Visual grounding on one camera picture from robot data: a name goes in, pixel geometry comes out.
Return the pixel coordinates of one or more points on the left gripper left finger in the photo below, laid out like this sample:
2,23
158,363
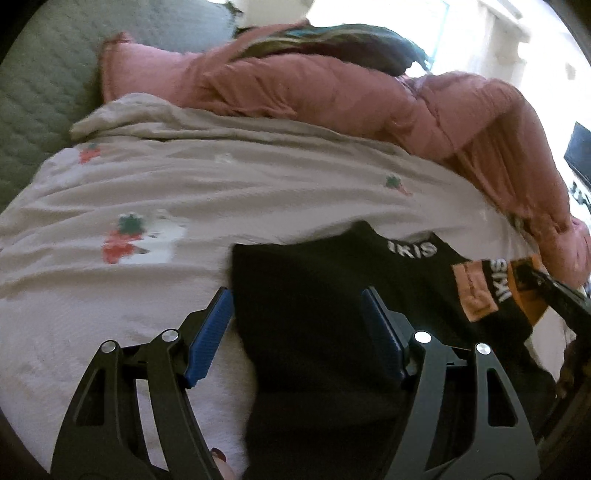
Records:
130,416

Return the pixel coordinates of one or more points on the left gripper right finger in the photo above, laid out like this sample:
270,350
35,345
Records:
462,417

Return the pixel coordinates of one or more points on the black orange sock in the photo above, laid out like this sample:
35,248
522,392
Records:
323,409
485,287

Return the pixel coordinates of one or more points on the person's right hand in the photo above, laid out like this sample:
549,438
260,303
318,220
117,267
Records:
575,368

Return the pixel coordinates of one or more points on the person's left hand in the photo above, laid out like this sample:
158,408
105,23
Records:
221,463

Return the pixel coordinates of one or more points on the black monitor screen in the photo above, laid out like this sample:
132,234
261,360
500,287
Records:
578,153

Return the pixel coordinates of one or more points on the pink quilted comforter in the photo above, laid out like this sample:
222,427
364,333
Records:
483,129

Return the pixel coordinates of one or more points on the beige strawberry print bedsheet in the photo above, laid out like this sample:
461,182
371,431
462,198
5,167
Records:
128,232

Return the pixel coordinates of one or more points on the dark multicolour folded cloth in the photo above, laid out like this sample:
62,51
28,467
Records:
369,46

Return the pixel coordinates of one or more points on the green quilted headboard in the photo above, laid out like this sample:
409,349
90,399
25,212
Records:
50,75

